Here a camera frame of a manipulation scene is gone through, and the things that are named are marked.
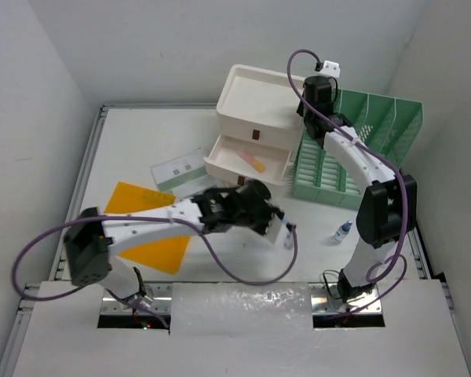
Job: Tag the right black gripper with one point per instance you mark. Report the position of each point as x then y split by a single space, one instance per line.
299 108

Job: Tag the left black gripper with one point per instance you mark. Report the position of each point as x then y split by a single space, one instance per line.
268 209

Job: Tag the blue highlighter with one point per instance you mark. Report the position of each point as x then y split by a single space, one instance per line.
287 238

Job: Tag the orange pink highlighter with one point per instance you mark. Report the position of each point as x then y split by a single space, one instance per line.
252 161

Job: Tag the white three-drawer storage box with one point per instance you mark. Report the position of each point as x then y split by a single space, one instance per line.
256 113

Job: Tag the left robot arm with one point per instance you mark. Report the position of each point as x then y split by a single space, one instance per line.
93 241

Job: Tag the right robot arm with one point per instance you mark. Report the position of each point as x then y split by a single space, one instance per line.
388 206

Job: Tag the blue-capped small dropper bottle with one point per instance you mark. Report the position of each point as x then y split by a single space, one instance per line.
342 232

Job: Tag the green plastic file organizer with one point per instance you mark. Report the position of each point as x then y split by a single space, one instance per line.
387 125

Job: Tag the clear sleeve with documents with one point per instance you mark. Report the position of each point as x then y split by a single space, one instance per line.
183 176

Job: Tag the orange plastic folder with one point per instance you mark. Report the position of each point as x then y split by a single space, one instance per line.
164 255

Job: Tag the white foam front panel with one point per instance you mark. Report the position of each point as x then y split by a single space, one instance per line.
234 330

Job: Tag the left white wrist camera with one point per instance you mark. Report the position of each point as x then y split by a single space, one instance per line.
277 232

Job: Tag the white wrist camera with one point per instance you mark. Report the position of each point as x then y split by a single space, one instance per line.
328 69
277 232

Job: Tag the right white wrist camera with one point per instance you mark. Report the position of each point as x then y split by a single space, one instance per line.
328 69

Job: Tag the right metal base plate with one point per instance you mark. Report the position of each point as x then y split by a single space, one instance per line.
325 301

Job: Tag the metal base plate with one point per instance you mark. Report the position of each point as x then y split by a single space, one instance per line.
158 301
325 301

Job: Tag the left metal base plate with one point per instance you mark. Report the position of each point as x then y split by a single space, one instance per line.
158 301

